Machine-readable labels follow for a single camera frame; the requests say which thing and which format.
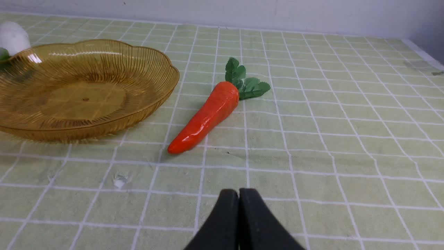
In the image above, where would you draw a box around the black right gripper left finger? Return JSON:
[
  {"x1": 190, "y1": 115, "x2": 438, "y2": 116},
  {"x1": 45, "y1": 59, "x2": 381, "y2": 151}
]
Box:
[{"x1": 185, "y1": 189, "x2": 239, "y2": 250}]

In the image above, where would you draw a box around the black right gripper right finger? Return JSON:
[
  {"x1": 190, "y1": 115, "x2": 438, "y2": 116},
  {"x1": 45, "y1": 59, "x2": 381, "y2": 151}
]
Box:
[{"x1": 239, "y1": 188, "x2": 304, "y2": 250}]

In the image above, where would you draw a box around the white toy radish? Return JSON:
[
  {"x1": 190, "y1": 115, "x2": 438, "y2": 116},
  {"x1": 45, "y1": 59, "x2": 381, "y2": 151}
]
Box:
[{"x1": 0, "y1": 21, "x2": 31, "y2": 61}]

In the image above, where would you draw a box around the green checkered tablecloth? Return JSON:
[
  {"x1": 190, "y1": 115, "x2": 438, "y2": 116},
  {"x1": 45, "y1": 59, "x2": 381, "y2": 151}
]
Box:
[{"x1": 1, "y1": 12, "x2": 444, "y2": 250}]

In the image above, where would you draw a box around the orange toy carrot with leaves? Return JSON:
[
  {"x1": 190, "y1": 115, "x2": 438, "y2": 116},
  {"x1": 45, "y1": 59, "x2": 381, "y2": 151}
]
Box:
[{"x1": 168, "y1": 57, "x2": 271, "y2": 155}]

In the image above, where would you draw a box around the amber glass plate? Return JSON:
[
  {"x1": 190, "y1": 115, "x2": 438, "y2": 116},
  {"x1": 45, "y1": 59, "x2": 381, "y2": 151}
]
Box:
[{"x1": 0, "y1": 39, "x2": 180, "y2": 143}]

